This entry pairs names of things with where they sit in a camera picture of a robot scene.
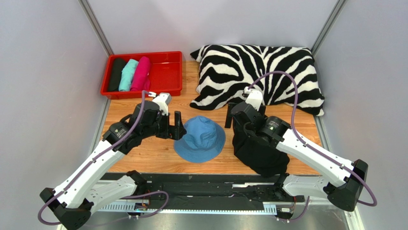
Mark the purple cable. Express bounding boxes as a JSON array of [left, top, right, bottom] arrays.
[[37, 90, 170, 226], [247, 70, 378, 223]]

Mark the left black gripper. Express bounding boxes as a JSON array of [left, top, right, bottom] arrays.
[[142, 110, 186, 140]]

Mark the blue bucket hat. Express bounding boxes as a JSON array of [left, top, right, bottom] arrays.
[[174, 115, 226, 163]]

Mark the rolled black shirt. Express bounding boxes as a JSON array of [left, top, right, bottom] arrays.
[[107, 58, 127, 92]]

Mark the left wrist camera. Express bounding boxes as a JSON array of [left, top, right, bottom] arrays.
[[152, 92, 172, 115]]

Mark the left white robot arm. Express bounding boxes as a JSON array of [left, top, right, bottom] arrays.
[[37, 101, 187, 230]]

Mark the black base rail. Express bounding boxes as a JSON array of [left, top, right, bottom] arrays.
[[101, 173, 306, 215]]

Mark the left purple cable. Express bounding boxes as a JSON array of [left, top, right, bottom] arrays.
[[37, 90, 170, 226]]

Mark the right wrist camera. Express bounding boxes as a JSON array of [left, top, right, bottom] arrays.
[[244, 87, 263, 111]]

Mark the rolled teal shirt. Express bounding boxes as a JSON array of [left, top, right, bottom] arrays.
[[118, 59, 139, 92]]

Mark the red plastic bin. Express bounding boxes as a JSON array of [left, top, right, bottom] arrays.
[[100, 51, 183, 100]]

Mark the zebra print pillow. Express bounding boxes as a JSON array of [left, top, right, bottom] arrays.
[[190, 44, 325, 116]]

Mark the black t shirt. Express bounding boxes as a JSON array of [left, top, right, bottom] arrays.
[[232, 122, 290, 178]]

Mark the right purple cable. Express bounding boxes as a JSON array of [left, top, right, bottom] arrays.
[[247, 70, 378, 223]]

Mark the rolled pink shirt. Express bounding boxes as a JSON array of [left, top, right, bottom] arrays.
[[130, 57, 151, 91]]

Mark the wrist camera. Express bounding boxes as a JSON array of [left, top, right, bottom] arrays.
[[152, 92, 172, 115], [244, 87, 263, 111]]

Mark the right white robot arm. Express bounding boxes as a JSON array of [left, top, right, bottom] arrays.
[[226, 102, 368, 212]]

